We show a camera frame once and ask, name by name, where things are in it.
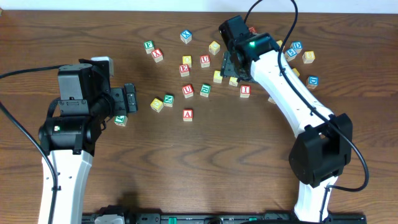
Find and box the red I block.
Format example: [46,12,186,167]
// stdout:
[240,85,251,98]

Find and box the red A block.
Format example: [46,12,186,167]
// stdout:
[183,110,193,121]

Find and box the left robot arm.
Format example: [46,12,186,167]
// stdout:
[39,57,138,223]

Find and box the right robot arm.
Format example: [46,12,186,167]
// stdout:
[218,16,353,222]

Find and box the yellow block centre right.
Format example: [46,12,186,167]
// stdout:
[229,77,239,86]

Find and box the yellow block centre left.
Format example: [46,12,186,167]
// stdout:
[213,70,223,83]

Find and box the red W block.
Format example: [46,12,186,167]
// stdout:
[249,27,257,34]

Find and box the yellow block top centre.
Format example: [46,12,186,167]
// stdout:
[208,41,221,55]

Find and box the red U block upper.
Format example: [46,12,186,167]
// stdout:
[200,55,211,68]

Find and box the red u block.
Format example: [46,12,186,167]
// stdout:
[200,55,211,68]
[182,84,194,98]

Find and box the green R block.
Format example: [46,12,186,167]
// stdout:
[200,84,211,98]

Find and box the yellow 2 block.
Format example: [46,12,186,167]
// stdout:
[150,98,164,113]

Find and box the green J block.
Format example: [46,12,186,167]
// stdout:
[114,116,128,126]

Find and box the green N block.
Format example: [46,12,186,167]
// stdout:
[163,94,174,107]

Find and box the yellow block upper left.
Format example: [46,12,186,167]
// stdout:
[182,55,192,68]

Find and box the red E block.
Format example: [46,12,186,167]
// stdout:
[178,64,190,77]

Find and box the red Y block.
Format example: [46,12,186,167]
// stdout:
[151,49,164,63]

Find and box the red U block lower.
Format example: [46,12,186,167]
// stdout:
[182,84,194,98]

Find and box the yellow block top right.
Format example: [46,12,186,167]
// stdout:
[276,40,283,47]

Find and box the green F block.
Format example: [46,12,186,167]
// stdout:
[144,40,155,54]

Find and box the blue X block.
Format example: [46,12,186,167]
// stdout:
[180,30,192,44]

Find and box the blue P block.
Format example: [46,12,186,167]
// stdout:
[268,97,276,104]

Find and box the blue S block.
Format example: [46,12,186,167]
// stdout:
[284,48,297,62]

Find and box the blue D block upper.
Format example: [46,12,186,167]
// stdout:
[290,41,303,54]

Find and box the blue d block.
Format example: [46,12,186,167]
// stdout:
[306,76,319,90]
[290,41,303,54]

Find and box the yellow block right middle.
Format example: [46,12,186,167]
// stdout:
[292,68,300,77]

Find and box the yellow B block far right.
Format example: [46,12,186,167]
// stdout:
[302,51,316,64]

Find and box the blue D block right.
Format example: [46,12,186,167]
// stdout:
[306,76,319,90]

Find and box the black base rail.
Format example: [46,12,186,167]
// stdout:
[81,212,368,224]

